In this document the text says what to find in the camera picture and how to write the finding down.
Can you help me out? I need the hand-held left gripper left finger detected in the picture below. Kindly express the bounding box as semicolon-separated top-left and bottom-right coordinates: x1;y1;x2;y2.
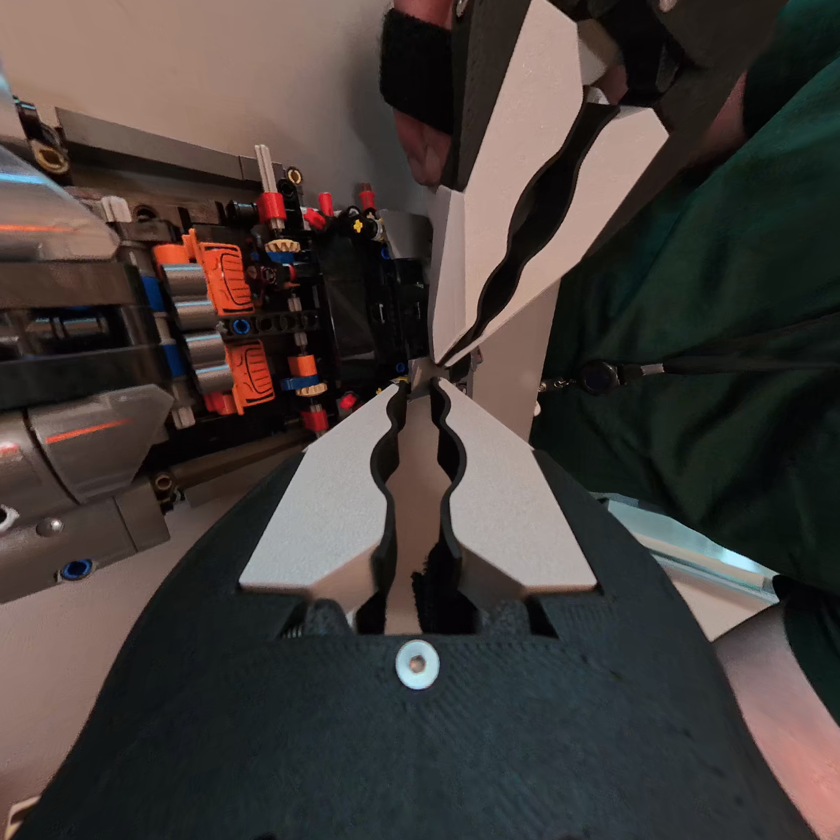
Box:
238;382;411;619

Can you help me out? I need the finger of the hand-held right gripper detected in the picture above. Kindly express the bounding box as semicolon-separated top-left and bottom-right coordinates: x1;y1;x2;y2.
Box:
428;0;586;366
445;104;672;368

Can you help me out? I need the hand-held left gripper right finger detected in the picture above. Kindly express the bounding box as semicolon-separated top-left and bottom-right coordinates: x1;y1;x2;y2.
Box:
428;378;599;610

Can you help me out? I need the grey lego car model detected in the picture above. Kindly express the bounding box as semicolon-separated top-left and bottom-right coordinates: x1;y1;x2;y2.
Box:
0;59;487;605

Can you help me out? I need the person's left forearm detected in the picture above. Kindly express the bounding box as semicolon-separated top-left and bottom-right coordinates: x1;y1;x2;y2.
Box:
712;600;840;840

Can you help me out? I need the person's right forearm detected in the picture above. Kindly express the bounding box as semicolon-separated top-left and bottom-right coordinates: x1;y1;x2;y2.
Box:
696;69;752;168

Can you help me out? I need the person's right hand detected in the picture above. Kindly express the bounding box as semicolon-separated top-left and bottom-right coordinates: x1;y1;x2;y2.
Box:
392;0;457;190

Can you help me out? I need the person in green shirt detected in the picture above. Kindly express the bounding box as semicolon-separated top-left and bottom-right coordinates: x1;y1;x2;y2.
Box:
530;0;840;713

